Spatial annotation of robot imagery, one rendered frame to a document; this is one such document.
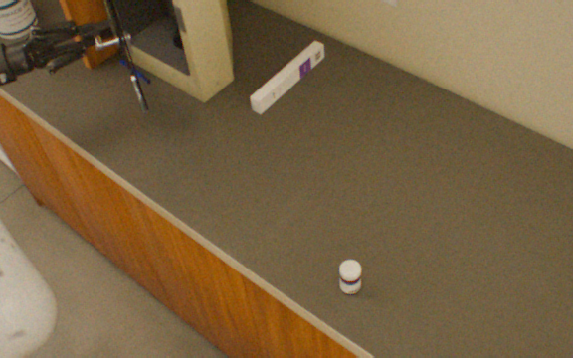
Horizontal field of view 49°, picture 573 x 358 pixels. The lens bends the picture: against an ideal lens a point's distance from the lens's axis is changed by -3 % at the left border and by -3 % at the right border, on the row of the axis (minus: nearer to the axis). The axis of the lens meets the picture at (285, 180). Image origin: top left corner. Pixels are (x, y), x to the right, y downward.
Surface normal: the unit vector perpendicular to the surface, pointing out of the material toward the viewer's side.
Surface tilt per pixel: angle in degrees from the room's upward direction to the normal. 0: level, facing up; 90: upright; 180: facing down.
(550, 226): 0
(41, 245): 0
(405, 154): 0
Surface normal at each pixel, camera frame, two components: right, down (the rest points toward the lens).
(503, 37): -0.65, 0.62
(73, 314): -0.08, -0.64
